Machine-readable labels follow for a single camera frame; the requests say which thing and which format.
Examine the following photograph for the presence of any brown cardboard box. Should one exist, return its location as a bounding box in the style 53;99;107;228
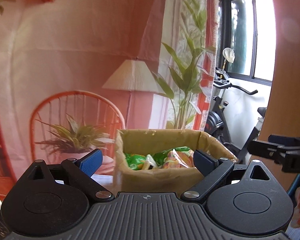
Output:
113;129;238;195

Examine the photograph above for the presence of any plaid strawberry bedsheet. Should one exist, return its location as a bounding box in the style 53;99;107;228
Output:
91;174;113;188

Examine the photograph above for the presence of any printed room wall tapestry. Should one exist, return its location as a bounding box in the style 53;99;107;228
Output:
0;0;222;203

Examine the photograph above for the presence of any green pink cucumber chip bag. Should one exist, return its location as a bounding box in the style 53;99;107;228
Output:
153;146;194;169

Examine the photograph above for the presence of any dark framed window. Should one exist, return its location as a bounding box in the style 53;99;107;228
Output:
216;0;276;86

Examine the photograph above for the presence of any black exercise bike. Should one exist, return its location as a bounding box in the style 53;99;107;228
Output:
204;47;268;158

